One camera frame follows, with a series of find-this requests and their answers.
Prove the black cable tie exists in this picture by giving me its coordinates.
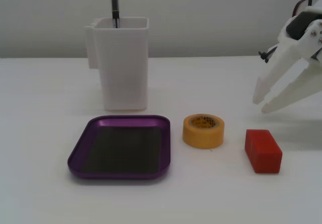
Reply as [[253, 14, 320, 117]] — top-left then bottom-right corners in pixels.
[[258, 49, 272, 64]]

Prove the black pen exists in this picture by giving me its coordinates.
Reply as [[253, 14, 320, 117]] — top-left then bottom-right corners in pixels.
[[111, 0, 120, 30]]

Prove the white plastic container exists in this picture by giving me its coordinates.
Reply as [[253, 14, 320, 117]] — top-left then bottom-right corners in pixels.
[[84, 17, 149, 112]]

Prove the red rectangular block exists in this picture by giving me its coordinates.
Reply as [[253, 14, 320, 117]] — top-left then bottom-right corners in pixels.
[[244, 129, 283, 174]]

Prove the purple metal tray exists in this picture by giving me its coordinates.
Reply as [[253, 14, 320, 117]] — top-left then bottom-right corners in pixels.
[[67, 114, 172, 180]]

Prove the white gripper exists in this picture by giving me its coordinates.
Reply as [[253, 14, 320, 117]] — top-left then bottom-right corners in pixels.
[[253, 2, 322, 114]]

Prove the yellow tape roll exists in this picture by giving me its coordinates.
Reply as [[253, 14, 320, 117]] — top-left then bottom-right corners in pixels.
[[182, 113, 225, 150]]

